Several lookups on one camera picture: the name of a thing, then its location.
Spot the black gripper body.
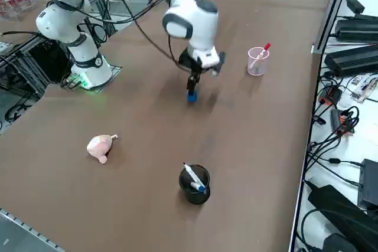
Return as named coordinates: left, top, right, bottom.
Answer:
left=178, top=47, right=204, bottom=77

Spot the clear pink plastic cup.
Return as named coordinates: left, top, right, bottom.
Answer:
left=247, top=47, right=270, bottom=76

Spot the white marker with red cap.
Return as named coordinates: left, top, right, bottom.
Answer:
left=249, top=42, right=272, bottom=71

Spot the white marker with blue cap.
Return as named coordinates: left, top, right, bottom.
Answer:
left=183, top=162, right=207, bottom=193

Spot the black pen cup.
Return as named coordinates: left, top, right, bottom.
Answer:
left=178, top=164, right=211, bottom=205

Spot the pink plush toy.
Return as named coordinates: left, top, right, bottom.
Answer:
left=86, top=134, right=119, bottom=164

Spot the orange and black device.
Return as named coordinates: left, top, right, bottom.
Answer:
left=330, top=107, right=360, bottom=137
left=320, top=84, right=343, bottom=106

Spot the black equipment rack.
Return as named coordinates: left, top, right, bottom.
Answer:
left=0, top=32, right=74, bottom=99

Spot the bare circuit board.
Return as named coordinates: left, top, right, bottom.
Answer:
left=350, top=74, right=378, bottom=103

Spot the small black power adapter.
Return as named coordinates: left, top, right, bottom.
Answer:
left=346, top=0, right=366, bottom=14

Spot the black box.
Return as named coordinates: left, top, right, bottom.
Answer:
left=357, top=159, right=378, bottom=209

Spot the grey aluminium profile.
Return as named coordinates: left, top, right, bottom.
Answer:
left=0, top=207, right=64, bottom=252

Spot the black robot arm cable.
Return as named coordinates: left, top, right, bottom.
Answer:
left=105, top=0, right=193, bottom=73

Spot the grey metal base plate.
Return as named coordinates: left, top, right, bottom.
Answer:
left=60, top=63, right=123, bottom=93

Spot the aluminium frame post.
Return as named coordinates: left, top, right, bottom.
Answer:
left=311, top=0, right=355, bottom=54

